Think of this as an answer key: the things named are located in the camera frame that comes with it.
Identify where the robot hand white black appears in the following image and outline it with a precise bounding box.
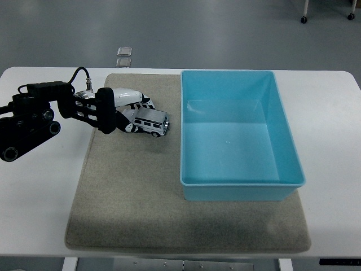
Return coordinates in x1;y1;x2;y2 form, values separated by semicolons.
96;86;157;135

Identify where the white table leg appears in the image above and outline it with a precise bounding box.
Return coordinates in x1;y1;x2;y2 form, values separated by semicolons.
61;257;78;271
278;258;294;271

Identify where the white toy car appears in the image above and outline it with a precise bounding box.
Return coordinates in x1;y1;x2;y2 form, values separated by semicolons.
132;108;170;138

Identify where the black table control panel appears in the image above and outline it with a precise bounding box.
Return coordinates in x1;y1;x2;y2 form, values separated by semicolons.
319;258;361;266

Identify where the grey metal plate with screws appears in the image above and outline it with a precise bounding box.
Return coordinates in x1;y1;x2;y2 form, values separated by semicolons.
112;258;254;271

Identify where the blue plastic box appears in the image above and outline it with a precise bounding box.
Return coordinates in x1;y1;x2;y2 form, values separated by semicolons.
179;69;307;202

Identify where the beige fabric mat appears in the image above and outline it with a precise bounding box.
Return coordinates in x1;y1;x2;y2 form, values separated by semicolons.
64;73;312;252

